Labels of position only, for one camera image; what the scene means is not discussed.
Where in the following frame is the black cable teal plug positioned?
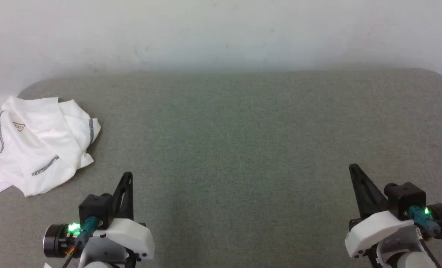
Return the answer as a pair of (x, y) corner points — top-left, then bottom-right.
(408, 205), (442, 258)
(62, 217), (99, 268)

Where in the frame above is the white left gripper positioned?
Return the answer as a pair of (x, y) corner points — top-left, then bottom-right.
(93, 172), (156, 261)

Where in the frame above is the right black cable teal plug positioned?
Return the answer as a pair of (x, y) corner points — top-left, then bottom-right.
(408, 205), (442, 258)

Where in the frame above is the left black cable teal plug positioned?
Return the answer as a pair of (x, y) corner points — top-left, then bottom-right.
(62, 217), (99, 268)

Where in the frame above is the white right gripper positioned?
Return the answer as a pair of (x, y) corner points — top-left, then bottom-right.
(345, 163), (415, 258)

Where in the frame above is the white garment with grey stitching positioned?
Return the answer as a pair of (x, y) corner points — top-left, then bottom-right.
(0, 96), (102, 202)

